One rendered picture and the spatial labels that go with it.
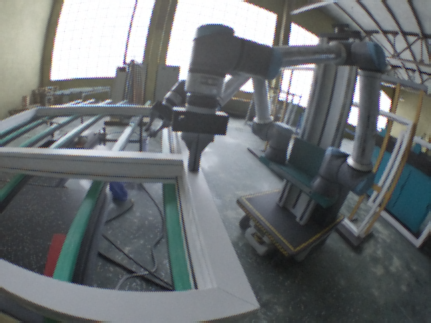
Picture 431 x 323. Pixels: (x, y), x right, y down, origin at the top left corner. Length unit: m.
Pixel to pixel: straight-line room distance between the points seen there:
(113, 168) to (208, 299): 0.44
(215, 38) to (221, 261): 0.40
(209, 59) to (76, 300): 0.44
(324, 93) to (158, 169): 1.20
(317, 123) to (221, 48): 1.09
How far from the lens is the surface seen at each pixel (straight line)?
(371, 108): 0.85
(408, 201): 3.72
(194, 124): 0.40
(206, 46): 0.39
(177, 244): 0.36
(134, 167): 0.53
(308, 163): 1.31
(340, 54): 0.86
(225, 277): 0.24
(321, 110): 1.37
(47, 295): 0.27
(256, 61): 0.42
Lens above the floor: 1.14
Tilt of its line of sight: 23 degrees down
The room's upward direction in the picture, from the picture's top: 10 degrees clockwise
